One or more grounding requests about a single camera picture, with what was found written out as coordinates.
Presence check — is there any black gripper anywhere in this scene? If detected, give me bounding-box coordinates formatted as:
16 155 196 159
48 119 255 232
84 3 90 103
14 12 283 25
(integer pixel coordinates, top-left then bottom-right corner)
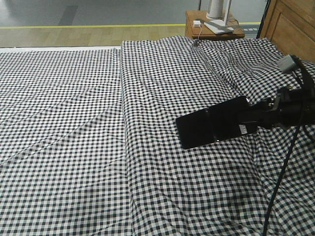
237 88 315 129

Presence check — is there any black smartphone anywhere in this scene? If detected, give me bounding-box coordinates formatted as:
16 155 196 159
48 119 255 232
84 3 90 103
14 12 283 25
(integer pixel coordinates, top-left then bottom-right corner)
176 96 257 149

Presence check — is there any wooden headboard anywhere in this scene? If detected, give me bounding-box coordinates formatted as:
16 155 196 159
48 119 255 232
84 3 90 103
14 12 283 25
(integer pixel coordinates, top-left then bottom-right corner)
259 0 315 62

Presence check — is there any wooden nightstand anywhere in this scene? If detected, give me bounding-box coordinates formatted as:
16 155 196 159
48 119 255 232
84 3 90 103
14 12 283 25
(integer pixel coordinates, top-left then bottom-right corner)
184 10 246 40

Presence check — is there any white charger adapter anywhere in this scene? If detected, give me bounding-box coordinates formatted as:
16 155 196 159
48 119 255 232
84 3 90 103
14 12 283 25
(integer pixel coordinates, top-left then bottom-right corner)
193 20 201 28

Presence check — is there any black white checkered bedsheet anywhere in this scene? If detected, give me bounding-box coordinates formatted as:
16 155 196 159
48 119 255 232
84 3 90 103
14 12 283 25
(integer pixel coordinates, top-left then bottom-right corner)
0 35 315 236

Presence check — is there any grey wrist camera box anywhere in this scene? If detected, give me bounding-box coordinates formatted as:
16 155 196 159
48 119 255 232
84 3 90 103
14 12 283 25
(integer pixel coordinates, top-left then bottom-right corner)
277 55 299 74

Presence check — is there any black camera cable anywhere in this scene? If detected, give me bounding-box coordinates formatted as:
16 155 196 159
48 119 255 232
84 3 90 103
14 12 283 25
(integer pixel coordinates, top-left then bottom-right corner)
262 55 315 236

